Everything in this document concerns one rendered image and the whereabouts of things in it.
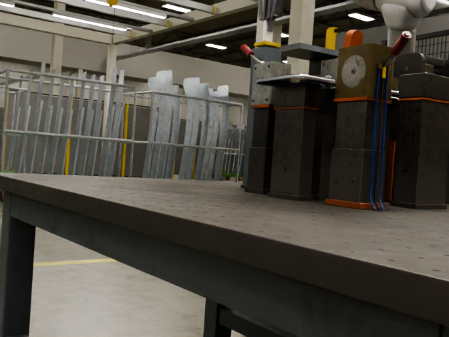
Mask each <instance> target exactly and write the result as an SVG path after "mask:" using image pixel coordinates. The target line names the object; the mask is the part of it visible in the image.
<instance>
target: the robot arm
mask: <svg viewBox="0 0 449 337"><path fill-rule="evenodd" d="M352 1H353V2H355V3H357V4H358V5H360V6H362V7H364V8H366V9H370V10H374V11H380V12H381V13H382V15H383V17H384V21H385V24H386V26H387V27H388V47H393V46H394V45H395V43H396V42H397V40H398V39H399V37H400V36H401V34H402V33H403V31H409V32H410V34H411V35H412V37H411V38H410V40H409V41H408V43H407V44H406V46H405V47H404V48H403V50H402V51H401V53H400V54H399V55H397V56H396V57H395V58H394V61H395V59H396V58H397V57H398V56H400V55H403V54H408V53H415V44H416V28H417V27H418V26H419V24H420V23H421V20H422V18H423V17H425V16H427V15H428V14H429V13H430V12H431V11H432V10H433V8H434V6H435V4H436V0H352ZM257 2H258V12H259V20H260V21H262V22H263V38H262V41H271V42H272V40H273V28H274V27H273V26H274V21H275V20H276V18H277V19H278V18H279V14H280V11H281V5H282V2H283V0H257Z"/></svg>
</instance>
